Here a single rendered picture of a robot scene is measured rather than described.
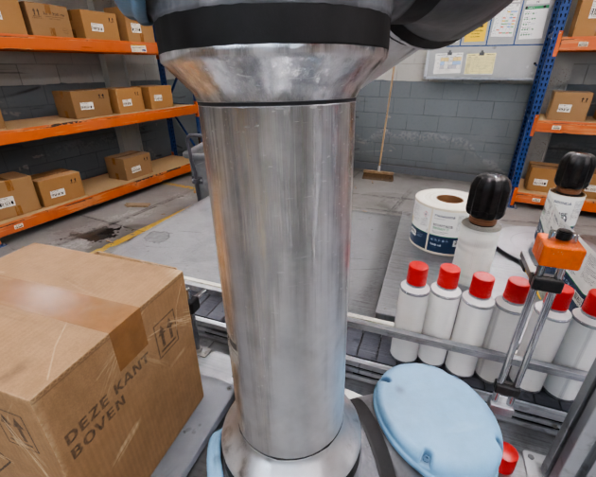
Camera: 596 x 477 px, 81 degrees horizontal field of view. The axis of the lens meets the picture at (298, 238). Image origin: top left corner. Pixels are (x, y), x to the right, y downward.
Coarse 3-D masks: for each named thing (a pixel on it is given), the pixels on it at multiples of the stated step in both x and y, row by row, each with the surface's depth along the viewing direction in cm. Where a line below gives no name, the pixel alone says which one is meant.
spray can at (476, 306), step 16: (480, 272) 58; (480, 288) 57; (464, 304) 59; (480, 304) 57; (464, 320) 60; (480, 320) 58; (464, 336) 61; (480, 336) 60; (448, 352) 65; (448, 368) 65; (464, 368) 63
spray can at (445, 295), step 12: (444, 264) 61; (444, 276) 59; (456, 276) 59; (432, 288) 62; (444, 288) 60; (456, 288) 61; (432, 300) 62; (444, 300) 60; (456, 300) 60; (432, 312) 62; (444, 312) 61; (456, 312) 62; (432, 324) 63; (444, 324) 62; (444, 336) 63; (420, 348) 67; (432, 348) 65; (420, 360) 68; (432, 360) 66; (444, 360) 67
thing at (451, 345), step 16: (192, 288) 77; (208, 288) 76; (352, 320) 66; (400, 336) 63; (416, 336) 62; (432, 336) 62; (464, 352) 60; (480, 352) 59; (496, 352) 59; (528, 368) 57; (544, 368) 56; (560, 368) 56
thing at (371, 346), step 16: (208, 304) 84; (224, 320) 79; (352, 336) 74; (368, 336) 74; (384, 336) 74; (352, 352) 70; (368, 352) 70; (384, 352) 70; (480, 384) 63; (528, 400) 60; (544, 400) 60
